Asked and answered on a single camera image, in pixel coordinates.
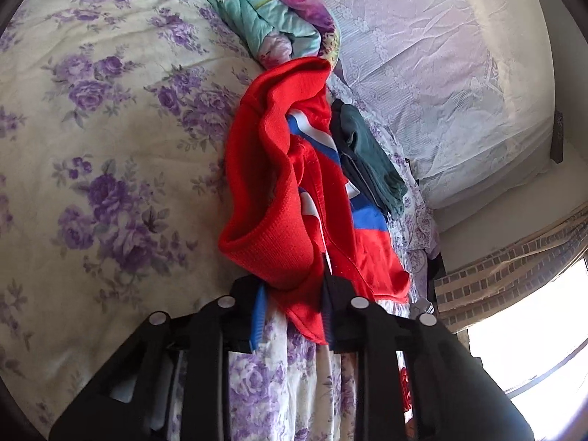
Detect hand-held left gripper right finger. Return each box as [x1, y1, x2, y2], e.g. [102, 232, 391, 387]
[320, 275, 534, 441]

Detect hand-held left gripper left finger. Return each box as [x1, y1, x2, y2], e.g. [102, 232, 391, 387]
[50, 276, 268, 441]

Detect red pants with striped sides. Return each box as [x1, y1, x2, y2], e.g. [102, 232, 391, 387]
[218, 57, 414, 416]

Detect dark green folded garment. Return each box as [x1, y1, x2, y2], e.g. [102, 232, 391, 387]
[331, 98, 408, 218]

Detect checked curtain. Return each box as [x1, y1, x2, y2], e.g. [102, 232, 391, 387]
[434, 207, 588, 334]

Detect window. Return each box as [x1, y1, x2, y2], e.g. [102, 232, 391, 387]
[467, 257, 588, 441]

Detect purple floral bedsheet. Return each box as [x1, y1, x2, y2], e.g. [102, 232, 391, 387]
[0, 0, 442, 441]

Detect lavender lace cover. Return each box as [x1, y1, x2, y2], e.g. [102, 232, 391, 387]
[285, 0, 555, 210]

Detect teal floral quilt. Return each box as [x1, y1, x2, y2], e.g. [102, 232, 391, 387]
[168, 0, 341, 72]

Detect brown wooden bed frame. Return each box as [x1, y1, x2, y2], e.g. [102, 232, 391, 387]
[553, 110, 566, 164]

